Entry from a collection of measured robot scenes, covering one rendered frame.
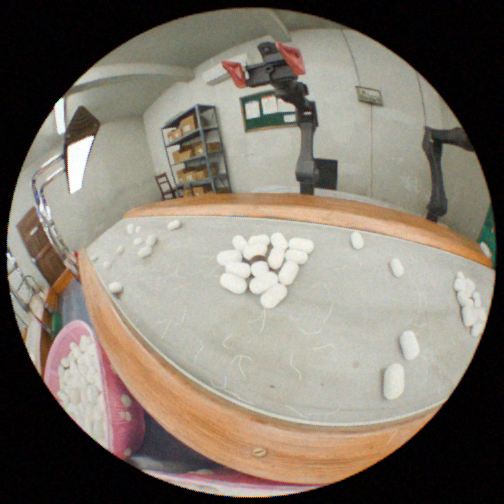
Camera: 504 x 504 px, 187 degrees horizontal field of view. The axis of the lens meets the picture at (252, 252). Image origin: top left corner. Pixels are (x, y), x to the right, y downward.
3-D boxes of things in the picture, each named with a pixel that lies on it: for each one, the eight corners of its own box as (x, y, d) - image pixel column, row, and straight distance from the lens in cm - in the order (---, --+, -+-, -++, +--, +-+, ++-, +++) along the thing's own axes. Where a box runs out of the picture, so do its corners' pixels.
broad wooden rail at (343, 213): (146, 229, 112) (135, 205, 108) (462, 277, 95) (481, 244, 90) (133, 239, 108) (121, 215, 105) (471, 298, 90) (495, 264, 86)
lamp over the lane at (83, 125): (81, 187, 96) (78, 175, 98) (101, 127, 37) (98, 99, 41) (69, 195, 96) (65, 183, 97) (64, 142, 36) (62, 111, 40)
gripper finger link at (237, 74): (244, 40, 33) (268, 59, 40) (209, 56, 36) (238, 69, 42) (250, 66, 29) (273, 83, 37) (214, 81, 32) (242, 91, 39)
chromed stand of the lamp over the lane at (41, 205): (113, 253, 77) (74, 163, 78) (126, 262, 58) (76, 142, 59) (86, 281, 78) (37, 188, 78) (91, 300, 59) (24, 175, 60)
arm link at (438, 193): (447, 215, 77) (438, 142, 91) (437, 210, 73) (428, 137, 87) (439, 216, 82) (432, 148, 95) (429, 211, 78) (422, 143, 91)
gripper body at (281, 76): (290, 53, 38) (299, 67, 44) (243, 64, 41) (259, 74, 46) (296, 76, 35) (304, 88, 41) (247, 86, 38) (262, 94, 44)
